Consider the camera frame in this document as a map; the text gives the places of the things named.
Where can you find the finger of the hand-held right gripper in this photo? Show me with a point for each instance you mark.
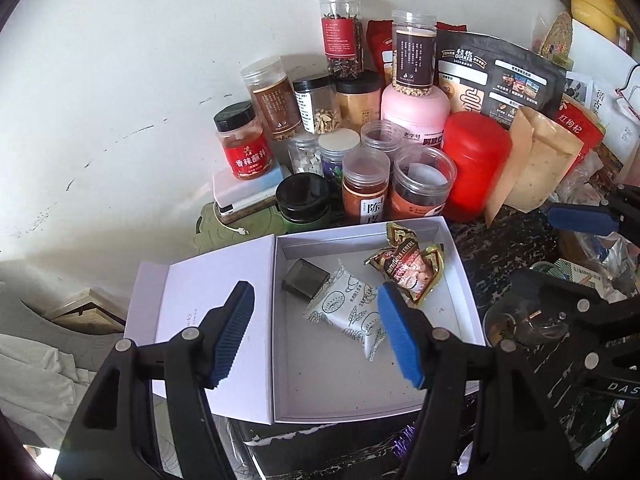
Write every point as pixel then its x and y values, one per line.
pixel 575 305
pixel 580 219

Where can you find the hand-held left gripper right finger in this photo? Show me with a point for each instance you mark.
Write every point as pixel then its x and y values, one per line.
pixel 400 340

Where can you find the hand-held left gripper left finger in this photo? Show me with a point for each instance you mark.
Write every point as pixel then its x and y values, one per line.
pixel 232 340

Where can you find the white pastry packet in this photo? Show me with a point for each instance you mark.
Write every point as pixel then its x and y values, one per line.
pixel 345 305

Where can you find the gold red snack packet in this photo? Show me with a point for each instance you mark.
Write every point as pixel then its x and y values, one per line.
pixel 407 265

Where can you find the white cardboard box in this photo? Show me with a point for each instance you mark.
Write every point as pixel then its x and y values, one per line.
pixel 320 360

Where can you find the dark grey small case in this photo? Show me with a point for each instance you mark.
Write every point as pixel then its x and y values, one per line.
pixel 304 278

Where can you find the blue white medicine box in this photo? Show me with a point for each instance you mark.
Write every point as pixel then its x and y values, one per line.
pixel 575 275

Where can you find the clear plastic bag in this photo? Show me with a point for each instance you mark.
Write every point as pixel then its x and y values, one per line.
pixel 590 180

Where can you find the glass mug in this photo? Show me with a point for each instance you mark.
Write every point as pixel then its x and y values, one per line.
pixel 520 320

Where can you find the kraft paper pouch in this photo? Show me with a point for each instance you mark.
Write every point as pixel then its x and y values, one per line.
pixel 540 170

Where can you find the white paper bag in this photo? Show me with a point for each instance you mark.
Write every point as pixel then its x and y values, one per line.
pixel 620 125

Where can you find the green mat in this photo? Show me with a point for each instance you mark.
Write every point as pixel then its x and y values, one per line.
pixel 220 237

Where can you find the red canister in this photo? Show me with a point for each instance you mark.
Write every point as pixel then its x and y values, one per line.
pixel 475 170

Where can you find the printed photo paper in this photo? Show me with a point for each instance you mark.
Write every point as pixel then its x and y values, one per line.
pixel 580 85

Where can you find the white power bank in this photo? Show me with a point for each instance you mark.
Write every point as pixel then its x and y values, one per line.
pixel 240 195

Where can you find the wide jar orange label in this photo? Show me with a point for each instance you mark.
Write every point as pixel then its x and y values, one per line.
pixel 422 190

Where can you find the orange powder jar white label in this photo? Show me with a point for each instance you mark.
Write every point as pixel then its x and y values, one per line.
pixel 365 190

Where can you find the green jar black lid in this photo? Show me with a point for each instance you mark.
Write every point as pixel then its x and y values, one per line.
pixel 302 195

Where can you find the black printed pouch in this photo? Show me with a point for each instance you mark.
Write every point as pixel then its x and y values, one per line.
pixel 500 75

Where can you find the black-lid seasoning jar red label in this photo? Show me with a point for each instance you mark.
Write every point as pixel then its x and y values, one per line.
pixel 245 155

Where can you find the pink jar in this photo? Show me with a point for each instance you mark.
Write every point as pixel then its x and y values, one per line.
pixel 415 115

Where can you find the jar of white cubes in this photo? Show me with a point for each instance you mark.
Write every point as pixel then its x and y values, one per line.
pixel 305 157

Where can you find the white-lid jar purple label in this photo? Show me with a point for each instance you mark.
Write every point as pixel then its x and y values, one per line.
pixel 339 152

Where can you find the white cloth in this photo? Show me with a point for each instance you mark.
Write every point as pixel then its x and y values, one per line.
pixel 40 385

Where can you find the clear plastic jar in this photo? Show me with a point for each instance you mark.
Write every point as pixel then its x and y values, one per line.
pixel 381 135

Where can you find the yellow container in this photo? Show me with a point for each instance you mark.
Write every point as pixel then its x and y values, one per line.
pixel 595 5

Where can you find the tall jar dark brown label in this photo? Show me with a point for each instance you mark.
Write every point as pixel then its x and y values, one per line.
pixel 414 55

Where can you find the clear-lid jar brown label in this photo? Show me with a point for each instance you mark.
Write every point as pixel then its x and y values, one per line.
pixel 272 105

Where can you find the amber jar black lid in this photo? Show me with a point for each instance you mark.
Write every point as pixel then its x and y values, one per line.
pixel 357 105

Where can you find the black-lid jar white label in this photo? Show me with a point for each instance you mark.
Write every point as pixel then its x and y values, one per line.
pixel 315 105

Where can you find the red pouch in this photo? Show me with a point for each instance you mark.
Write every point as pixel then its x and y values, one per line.
pixel 380 50

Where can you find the tall jar red label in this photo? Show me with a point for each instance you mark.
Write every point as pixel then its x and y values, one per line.
pixel 340 35

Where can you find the wooden frame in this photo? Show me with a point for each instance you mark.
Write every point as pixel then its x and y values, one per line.
pixel 90 310

